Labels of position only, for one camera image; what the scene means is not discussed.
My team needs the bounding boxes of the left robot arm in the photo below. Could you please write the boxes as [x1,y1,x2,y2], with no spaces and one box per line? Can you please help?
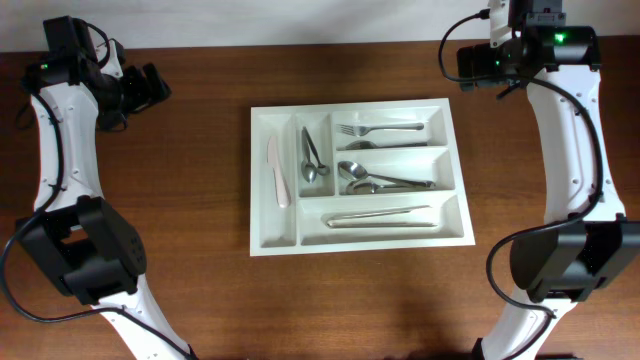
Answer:
[8,16,196,359]

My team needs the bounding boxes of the steel fork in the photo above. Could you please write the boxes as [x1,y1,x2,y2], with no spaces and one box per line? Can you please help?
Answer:
[345,140,428,150]
[337,123,425,137]

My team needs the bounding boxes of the white plastic cutlery tray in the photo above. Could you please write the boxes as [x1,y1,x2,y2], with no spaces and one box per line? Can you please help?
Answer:
[250,99,474,256]

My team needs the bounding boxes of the small steel teaspoon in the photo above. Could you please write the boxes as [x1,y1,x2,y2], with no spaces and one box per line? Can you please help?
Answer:
[302,127,330,176]
[301,127,318,184]

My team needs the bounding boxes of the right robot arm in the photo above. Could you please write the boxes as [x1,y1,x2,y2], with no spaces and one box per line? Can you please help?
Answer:
[454,0,639,359]

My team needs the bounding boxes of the black cable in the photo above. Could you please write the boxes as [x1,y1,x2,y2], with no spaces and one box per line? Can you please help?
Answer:
[0,19,199,360]
[438,8,605,360]

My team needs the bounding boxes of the left black cable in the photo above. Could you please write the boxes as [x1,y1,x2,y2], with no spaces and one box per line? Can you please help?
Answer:
[0,19,199,360]

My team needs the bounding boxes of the steel tongs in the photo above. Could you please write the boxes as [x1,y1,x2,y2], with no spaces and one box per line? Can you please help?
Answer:
[324,205,437,229]

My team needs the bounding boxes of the large steel spoon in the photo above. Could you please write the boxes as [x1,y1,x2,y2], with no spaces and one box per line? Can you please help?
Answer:
[337,161,436,189]
[345,181,435,195]

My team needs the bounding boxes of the right black cable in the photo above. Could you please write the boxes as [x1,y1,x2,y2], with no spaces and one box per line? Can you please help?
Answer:
[438,8,605,360]

